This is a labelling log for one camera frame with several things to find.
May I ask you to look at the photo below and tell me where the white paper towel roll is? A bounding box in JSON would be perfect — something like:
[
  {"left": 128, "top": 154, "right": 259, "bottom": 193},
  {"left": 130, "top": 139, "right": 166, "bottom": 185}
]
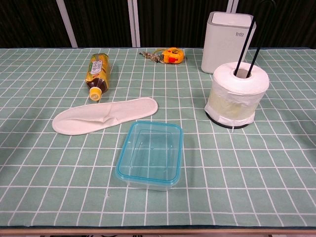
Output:
[{"left": 204, "top": 61, "right": 270, "bottom": 125}]

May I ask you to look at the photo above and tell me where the clear blue plastic container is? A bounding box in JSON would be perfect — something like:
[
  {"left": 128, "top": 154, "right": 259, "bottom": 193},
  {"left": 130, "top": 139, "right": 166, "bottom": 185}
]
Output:
[{"left": 115, "top": 120, "right": 184, "bottom": 192}]

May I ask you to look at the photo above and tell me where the yellow orange tape measure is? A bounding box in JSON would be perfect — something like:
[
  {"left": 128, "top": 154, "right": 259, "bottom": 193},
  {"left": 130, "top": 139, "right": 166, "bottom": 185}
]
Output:
[{"left": 161, "top": 47, "right": 185, "bottom": 65}]

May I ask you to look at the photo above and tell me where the yellow label tea bottle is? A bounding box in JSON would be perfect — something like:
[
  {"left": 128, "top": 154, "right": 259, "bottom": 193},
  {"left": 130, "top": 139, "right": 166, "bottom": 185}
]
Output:
[{"left": 85, "top": 53, "right": 113, "bottom": 102}]

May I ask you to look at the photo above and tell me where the white disposable slipper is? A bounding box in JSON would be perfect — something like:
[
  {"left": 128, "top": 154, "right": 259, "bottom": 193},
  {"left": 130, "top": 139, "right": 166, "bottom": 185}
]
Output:
[{"left": 51, "top": 97, "right": 158, "bottom": 136}]

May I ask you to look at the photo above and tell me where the white desktop trash bin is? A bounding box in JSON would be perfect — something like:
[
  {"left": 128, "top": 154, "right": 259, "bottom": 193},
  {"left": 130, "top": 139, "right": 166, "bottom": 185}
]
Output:
[{"left": 200, "top": 11, "right": 257, "bottom": 75}]

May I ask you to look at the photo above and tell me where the green white grid tablecloth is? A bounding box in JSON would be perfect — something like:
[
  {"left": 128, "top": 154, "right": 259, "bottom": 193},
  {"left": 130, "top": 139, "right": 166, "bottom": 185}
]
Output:
[{"left": 0, "top": 46, "right": 316, "bottom": 228}]

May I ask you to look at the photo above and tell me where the black wire roll holder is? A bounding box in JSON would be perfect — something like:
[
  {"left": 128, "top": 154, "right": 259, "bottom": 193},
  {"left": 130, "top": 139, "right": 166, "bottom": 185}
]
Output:
[{"left": 207, "top": 0, "right": 277, "bottom": 129}]

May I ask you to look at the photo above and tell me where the white partition post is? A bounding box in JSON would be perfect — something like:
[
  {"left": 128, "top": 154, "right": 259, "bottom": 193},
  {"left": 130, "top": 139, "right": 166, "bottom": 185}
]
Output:
[
  {"left": 56, "top": 0, "right": 79, "bottom": 47},
  {"left": 127, "top": 0, "right": 142, "bottom": 47},
  {"left": 226, "top": 0, "right": 239, "bottom": 14}
]

